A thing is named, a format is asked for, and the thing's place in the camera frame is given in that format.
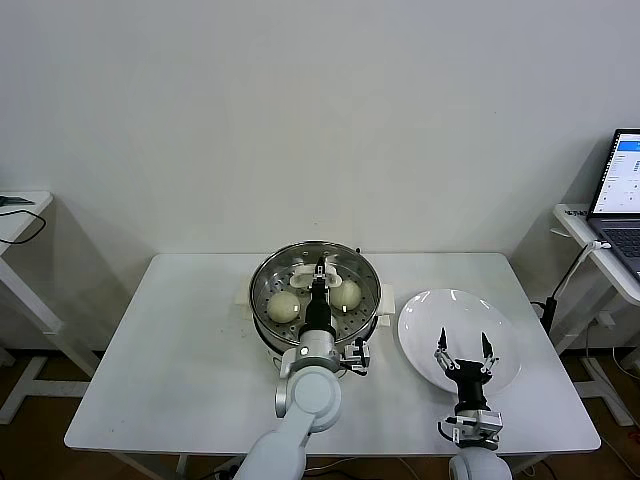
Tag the white wall socket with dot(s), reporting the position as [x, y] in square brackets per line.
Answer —
[602, 320]

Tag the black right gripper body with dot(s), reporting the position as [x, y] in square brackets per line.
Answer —
[471, 380]

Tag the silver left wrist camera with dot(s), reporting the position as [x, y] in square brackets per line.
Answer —
[357, 357]

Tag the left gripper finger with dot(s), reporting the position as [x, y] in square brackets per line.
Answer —
[330, 281]
[319, 272]

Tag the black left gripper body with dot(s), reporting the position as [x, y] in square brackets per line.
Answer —
[318, 310]

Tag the white steamed baozi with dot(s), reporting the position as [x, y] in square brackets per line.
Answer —
[346, 295]
[284, 307]

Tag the white side table with laptop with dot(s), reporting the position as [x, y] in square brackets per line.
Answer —
[575, 222]

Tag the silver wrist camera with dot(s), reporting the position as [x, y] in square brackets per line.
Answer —
[357, 357]
[487, 424]

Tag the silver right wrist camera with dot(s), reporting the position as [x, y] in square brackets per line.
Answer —
[487, 424]

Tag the grey open laptop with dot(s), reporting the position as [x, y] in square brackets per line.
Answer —
[620, 170]

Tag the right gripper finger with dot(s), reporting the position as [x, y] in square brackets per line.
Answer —
[487, 352]
[442, 350]

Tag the round glass lid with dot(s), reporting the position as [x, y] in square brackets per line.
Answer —
[277, 277]

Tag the stainless steel steamer basket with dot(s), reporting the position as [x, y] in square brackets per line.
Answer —
[265, 336]

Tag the white round plate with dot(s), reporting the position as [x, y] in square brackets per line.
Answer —
[430, 320]

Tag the flat black object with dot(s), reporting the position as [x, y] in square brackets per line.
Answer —
[15, 200]

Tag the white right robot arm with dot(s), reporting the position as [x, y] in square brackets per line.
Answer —
[480, 465]

